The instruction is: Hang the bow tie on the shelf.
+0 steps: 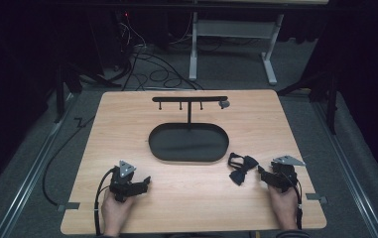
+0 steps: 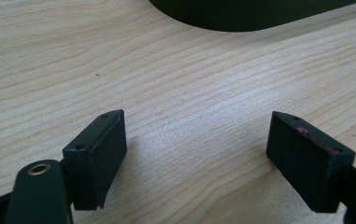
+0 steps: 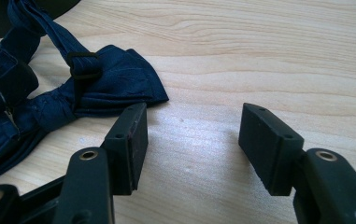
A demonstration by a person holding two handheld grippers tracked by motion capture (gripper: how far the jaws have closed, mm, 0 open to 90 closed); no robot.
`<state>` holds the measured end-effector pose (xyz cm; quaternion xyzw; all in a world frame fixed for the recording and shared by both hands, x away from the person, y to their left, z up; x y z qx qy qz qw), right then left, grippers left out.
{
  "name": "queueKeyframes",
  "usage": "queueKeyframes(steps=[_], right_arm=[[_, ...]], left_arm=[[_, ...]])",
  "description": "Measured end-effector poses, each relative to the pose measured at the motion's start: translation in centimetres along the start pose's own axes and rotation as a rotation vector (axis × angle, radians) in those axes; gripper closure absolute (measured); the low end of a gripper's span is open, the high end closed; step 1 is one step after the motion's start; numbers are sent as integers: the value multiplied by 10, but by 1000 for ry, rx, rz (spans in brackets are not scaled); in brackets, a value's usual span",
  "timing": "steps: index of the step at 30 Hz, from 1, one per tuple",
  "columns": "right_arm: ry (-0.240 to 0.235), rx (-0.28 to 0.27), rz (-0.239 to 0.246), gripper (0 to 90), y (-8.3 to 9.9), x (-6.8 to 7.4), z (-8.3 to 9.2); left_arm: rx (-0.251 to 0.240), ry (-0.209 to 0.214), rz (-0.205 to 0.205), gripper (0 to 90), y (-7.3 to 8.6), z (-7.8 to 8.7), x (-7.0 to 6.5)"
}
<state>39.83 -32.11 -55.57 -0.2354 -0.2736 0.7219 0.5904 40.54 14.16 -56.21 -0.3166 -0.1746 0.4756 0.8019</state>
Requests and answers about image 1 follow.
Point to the metal floor rail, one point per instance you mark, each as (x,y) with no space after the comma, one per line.
(31,172)
(348,172)

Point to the black metal stand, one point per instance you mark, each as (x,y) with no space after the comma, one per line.
(332,99)

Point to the white metal table frame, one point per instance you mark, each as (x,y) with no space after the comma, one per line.
(232,29)

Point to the black hanger stand with tray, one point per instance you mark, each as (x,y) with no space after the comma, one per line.
(188,142)

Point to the grey knob on stand bar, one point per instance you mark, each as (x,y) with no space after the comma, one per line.
(224,104)

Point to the black bow tie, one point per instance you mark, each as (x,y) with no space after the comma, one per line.
(241,167)

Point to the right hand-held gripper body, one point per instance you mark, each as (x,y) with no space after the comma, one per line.
(285,172)

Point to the person's right hand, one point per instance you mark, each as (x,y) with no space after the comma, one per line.
(284,206)

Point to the person's left hand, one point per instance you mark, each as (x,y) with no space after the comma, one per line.
(115,211)

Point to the grey table edge bracket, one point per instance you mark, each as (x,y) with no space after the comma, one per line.
(316,197)
(68,206)

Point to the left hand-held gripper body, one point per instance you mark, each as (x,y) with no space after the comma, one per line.
(123,180)

